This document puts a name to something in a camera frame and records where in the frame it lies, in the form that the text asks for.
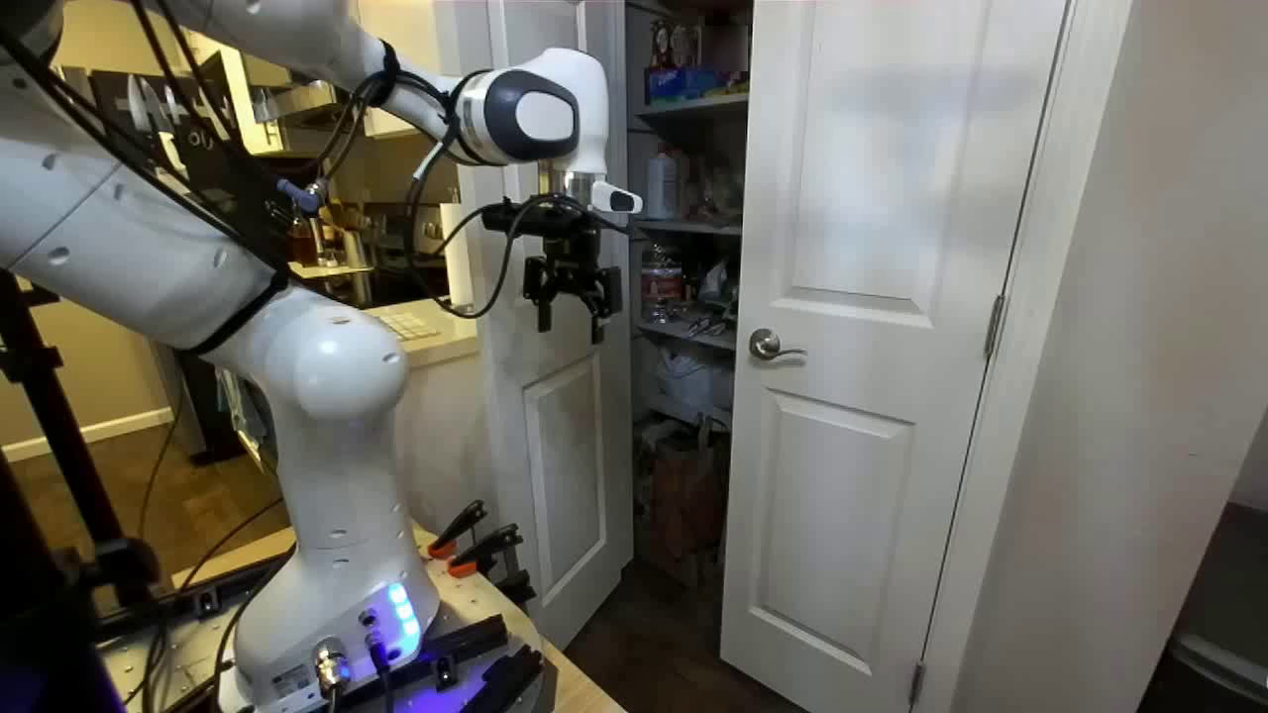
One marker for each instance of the all black bar clamp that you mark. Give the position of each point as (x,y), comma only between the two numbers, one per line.
(513,585)

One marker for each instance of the red label can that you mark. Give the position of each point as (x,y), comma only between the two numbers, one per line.
(659,291)

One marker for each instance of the black metal stand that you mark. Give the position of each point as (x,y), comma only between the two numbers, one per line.
(60,437)

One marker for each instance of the grey robot mounting plate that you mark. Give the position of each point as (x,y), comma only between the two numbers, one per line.
(420,703)

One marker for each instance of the orange tipped black clamp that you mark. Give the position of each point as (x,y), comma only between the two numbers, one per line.
(485,554)
(457,527)

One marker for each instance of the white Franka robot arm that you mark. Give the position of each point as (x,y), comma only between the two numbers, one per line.
(319,398)

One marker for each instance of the white pantry container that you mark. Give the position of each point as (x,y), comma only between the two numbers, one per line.
(669,184)

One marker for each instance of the blue food box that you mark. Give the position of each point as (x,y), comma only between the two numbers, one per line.
(662,82)

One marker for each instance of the white panelled pantry door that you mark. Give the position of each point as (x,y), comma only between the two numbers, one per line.
(859,200)

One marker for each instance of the brown paper bag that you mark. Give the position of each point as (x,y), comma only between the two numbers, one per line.
(683,501)

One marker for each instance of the black mounting bracket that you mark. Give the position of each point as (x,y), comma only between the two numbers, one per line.
(436,647)
(510,676)

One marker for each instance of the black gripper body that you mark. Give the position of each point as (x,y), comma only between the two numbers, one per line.
(567,263)

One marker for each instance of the white pantry shelves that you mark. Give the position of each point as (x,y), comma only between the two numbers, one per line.
(686,109)

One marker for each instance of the metal door hinge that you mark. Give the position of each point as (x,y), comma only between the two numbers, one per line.
(998,325)
(916,684)

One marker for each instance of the white plastic bag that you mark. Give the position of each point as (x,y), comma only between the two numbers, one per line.
(694,387)

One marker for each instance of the white pantry door frame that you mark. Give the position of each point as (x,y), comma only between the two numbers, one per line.
(1035,263)

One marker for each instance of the white panelled door with hinge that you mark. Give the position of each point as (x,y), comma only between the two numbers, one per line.
(567,477)

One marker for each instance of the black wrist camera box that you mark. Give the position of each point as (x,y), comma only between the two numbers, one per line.
(542,218)

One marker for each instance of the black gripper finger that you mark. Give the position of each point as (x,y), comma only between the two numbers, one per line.
(542,301)
(603,299)

